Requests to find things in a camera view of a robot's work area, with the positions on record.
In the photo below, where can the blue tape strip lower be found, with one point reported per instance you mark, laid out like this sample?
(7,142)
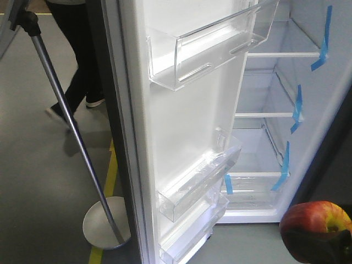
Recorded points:
(284,169)

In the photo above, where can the red apple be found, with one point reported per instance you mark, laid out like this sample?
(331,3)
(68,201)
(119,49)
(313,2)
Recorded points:
(315,216)

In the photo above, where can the middle clear door bin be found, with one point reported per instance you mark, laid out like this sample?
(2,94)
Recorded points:
(177,197)

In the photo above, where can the blue tape strip upper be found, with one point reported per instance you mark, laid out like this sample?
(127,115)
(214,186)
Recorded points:
(325,42)

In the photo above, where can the blue tape strip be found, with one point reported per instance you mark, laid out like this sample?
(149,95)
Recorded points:
(298,107)
(284,169)
(325,42)

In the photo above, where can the clear door bin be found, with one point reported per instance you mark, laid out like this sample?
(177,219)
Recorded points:
(181,243)
(177,197)
(188,39)

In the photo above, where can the upper clear door bin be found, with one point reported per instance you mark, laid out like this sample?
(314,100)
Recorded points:
(188,39)

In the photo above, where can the dark grey fridge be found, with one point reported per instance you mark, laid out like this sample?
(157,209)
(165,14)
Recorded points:
(293,87)

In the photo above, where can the blue tape strip middle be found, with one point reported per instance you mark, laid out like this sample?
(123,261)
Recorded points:
(298,107)

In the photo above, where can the person in black trousers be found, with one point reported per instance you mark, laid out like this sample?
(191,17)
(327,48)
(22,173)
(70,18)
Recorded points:
(73,20)

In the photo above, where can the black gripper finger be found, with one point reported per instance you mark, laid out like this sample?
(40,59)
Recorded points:
(310,247)

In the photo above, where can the silver sign stand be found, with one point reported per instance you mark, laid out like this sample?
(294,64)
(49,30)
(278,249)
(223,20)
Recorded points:
(105,224)

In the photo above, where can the fridge door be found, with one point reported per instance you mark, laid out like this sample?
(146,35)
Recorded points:
(158,133)

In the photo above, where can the blue tape strip drawer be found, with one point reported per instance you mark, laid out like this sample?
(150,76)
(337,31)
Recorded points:
(228,184)

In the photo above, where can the lower clear door bin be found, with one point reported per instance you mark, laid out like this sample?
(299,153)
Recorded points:
(181,243)

